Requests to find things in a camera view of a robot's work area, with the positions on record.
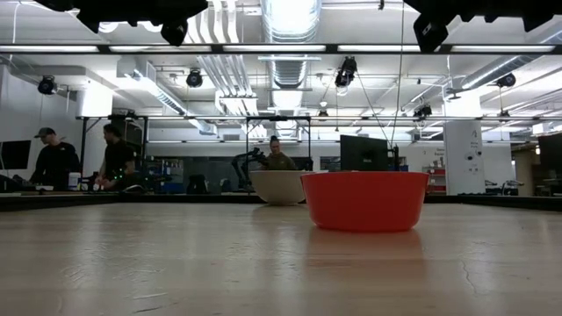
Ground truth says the red plastic bowl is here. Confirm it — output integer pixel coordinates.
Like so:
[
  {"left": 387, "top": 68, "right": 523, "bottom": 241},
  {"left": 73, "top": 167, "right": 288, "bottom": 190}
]
[{"left": 300, "top": 170, "right": 430, "bottom": 233}]

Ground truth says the black beam with light strips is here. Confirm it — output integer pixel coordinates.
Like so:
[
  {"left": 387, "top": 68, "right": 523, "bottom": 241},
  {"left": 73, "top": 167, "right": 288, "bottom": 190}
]
[{"left": 0, "top": 42, "right": 562, "bottom": 55}]

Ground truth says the person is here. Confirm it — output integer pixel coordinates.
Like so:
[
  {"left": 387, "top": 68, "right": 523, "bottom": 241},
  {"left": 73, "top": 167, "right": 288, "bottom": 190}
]
[
  {"left": 29, "top": 126, "right": 82, "bottom": 190},
  {"left": 263, "top": 134, "right": 298, "bottom": 172},
  {"left": 94, "top": 123, "right": 137, "bottom": 192}
]

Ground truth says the white ceramic bowl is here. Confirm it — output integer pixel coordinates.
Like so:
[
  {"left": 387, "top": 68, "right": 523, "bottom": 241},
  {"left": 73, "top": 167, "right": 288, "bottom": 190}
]
[{"left": 249, "top": 169, "right": 317, "bottom": 207}]

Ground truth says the black monitor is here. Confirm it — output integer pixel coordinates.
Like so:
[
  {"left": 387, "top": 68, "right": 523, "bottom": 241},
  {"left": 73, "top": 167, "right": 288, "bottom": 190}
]
[
  {"left": 339, "top": 133, "right": 391, "bottom": 173},
  {"left": 537, "top": 133, "right": 562, "bottom": 170},
  {"left": 0, "top": 139, "right": 32, "bottom": 171}
]

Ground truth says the white pillar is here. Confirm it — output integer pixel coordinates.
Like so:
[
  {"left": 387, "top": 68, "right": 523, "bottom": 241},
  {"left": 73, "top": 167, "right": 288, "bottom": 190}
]
[{"left": 442, "top": 118, "right": 485, "bottom": 197}]

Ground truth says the silver ventilation duct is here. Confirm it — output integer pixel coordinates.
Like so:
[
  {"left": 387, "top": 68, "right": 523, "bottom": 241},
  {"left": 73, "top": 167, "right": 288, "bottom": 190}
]
[
  {"left": 458, "top": 54, "right": 542, "bottom": 91},
  {"left": 260, "top": 0, "right": 322, "bottom": 91}
]

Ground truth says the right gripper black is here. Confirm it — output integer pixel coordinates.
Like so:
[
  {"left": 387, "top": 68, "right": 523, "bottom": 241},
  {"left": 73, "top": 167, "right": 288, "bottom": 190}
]
[{"left": 403, "top": 0, "right": 484, "bottom": 54}]

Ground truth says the black metal rig frame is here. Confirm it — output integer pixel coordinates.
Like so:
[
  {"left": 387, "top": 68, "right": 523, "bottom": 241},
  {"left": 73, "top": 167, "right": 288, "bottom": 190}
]
[{"left": 77, "top": 114, "right": 313, "bottom": 194}]

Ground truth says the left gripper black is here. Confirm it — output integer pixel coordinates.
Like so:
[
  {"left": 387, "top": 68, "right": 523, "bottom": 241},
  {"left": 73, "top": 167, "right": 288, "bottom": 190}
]
[{"left": 100, "top": 0, "right": 210, "bottom": 47}]

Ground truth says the white rectangular air duct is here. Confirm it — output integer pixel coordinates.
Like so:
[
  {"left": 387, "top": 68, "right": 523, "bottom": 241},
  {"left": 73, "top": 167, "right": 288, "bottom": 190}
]
[{"left": 116, "top": 59, "right": 219, "bottom": 136}]

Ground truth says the thin dark cable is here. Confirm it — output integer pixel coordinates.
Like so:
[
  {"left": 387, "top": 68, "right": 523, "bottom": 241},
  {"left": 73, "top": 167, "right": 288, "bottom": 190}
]
[{"left": 389, "top": 0, "right": 406, "bottom": 148}]

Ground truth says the black aluminium table frame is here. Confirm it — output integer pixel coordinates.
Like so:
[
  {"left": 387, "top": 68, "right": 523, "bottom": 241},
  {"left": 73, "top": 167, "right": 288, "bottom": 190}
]
[{"left": 0, "top": 190, "right": 562, "bottom": 213}]

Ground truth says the black backpack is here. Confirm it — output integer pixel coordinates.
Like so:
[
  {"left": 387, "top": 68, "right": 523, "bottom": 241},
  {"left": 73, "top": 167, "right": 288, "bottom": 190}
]
[{"left": 186, "top": 173, "right": 210, "bottom": 196}]

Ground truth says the red shelf unit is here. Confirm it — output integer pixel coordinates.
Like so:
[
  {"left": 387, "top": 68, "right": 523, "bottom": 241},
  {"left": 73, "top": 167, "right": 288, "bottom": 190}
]
[{"left": 428, "top": 165, "right": 447, "bottom": 195}]

